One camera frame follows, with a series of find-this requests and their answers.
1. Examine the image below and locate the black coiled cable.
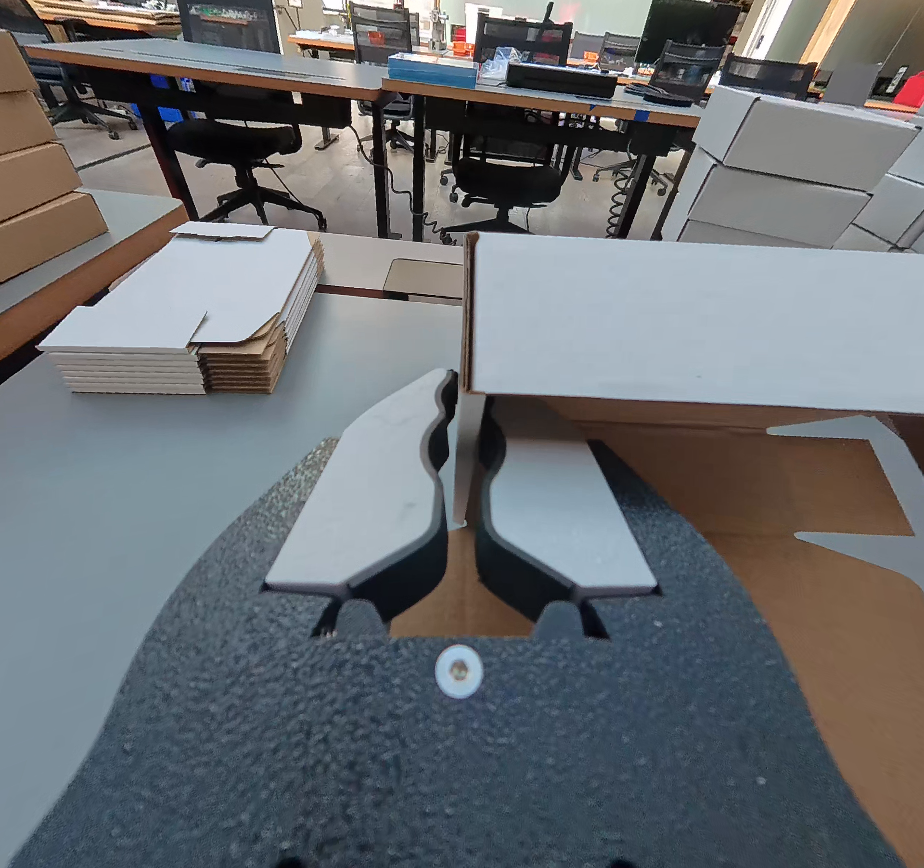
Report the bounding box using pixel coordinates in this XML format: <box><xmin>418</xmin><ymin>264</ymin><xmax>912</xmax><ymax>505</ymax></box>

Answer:
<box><xmin>605</xmin><ymin>149</ymin><xmax>638</xmax><ymax>238</ymax></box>

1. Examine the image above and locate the black power cable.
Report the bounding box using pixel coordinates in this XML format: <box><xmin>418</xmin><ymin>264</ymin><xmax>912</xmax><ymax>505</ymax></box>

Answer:
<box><xmin>349</xmin><ymin>123</ymin><xmax>464</xmax><ymax>246</ymax></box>

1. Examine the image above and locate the grey wood-edged desk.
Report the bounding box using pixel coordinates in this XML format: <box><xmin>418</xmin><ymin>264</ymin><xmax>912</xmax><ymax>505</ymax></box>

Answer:
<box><xmin>381</xmin><ymin>76</ymin><xmax>705</xmax><ymax>242</ymax></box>
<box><xmin>24</xmin><ymin>38</ymin><xmax>391</xmax><ymax>239</ymax></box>

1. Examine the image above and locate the stack of white folded boxes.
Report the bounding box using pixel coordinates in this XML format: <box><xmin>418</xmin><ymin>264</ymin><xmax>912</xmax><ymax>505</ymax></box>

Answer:
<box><xmin>660</xmin><ymin>84</ymin><xmax>924</xmax><ymax>255</ymax></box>

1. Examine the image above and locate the brown cardboard box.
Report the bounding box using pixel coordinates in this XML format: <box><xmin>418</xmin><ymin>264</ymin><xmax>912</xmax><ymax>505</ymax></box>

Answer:
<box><xmin>0</xmin><ymin>90</ymin><xmax>58</xmax><ymax>156</ymax></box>
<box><xmin>0</xmin><ymin>30</ymin><xmax>38</xmax><ymax>95</ymax></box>
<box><xmin>0</xmin><ymin>142</ymin><xmax>82</xmax><ymax>224</ymax></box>
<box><xmin>0</xmin><ymin>191</ymin><xmax>110</xmax><ymax>285</ymax></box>

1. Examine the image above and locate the stack of flat cardboard sheets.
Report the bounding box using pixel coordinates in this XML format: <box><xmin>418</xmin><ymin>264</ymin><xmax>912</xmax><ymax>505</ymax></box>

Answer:
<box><xmin>38</xmin><ymin>221</ymin><xmax>326</xmax><ymax>396</ymax></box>

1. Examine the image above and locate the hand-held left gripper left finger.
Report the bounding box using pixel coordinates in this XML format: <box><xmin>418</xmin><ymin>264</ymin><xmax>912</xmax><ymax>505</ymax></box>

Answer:
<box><xmin>263</xmin><ymin>367</ymin><xmax>460</xmax><ymax>623</ymax></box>

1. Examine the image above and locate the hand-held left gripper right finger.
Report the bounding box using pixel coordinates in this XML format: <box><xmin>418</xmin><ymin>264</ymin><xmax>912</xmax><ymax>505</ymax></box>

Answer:
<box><xmin>473</xmin><ymin>395</ymin><xmax>661</xmax><ymax>625</ymax></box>

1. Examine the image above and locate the black mesh office chair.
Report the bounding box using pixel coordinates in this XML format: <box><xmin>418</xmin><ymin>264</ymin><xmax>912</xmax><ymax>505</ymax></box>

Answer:
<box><xmin>592</xmin><ymin>40</ymin><xmax>728</xmax><ymax>197</ymax></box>
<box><xmin>439</xmin><ymin>13</ymin><xmax>575</xmax><ymax>235</ymax></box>
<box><xmin>348</xmin><ymin>0</ymin><xmax>421</xmax><ymax>155</ymax></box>
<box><xmin>720</xmin><ymin>52</ymin><xmax>819</xmax><ymax>101</ymax></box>
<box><xmin>166</xmin><ymin>0</ymin><xmax>327</xmax><ymax>231</ymax></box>

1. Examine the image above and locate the black computer monitor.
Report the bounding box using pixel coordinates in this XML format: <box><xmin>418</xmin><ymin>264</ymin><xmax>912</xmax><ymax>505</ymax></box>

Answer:
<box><xmin>634</xmin><ymin>0</ymin><xmax>743</xmax><ymax>69</ymax></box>

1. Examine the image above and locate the black flat device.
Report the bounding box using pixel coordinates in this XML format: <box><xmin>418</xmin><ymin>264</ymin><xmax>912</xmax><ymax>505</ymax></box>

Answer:
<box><xmin>504</xmin><ymin>61</ymin><xmax>620</xmax><ymax>99</ymax></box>

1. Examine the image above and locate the blue flat box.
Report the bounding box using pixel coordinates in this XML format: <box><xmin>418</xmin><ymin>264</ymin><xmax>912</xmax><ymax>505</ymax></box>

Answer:
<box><xmin>387</xmin><ymin>51</ymin><xmax>479</xmax><ymax>90</ymax></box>

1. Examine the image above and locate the white cardboard box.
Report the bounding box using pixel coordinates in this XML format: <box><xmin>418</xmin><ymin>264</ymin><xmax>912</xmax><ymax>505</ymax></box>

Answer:
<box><xmin>390</xmin><ymin>231</ymin><xmax>924</xmax><ymax>868</ymax></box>

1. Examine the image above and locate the grey upright panel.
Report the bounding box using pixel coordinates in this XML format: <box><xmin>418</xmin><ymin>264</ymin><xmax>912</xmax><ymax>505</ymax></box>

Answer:
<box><xmin>822</xmin><ymin>62</ymin><xmax>884</xmax><ymax>108</ymax></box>

